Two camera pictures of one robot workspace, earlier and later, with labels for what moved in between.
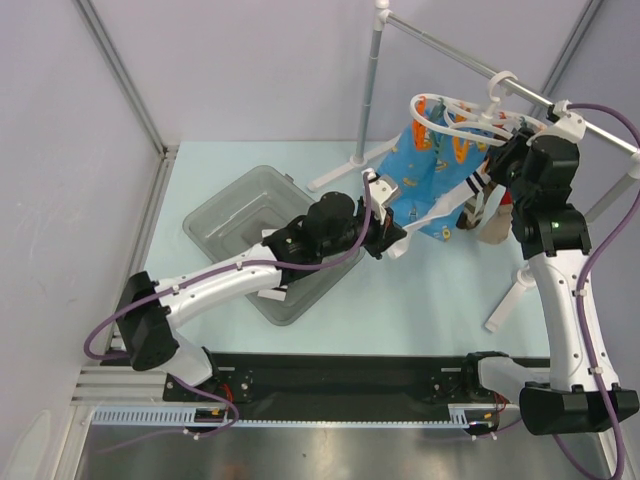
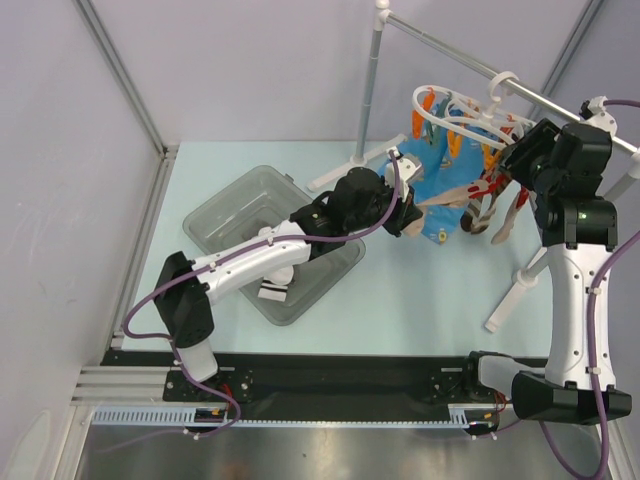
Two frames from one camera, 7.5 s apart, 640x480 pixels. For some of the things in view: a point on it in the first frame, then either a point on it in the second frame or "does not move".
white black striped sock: [273, 294] does not move
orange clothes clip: [419, 129] -> [417, 119]
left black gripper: [384, 235] -> [404, 214]
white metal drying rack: [361, 160] does not move
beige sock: [496, 229] -> [452, 198]
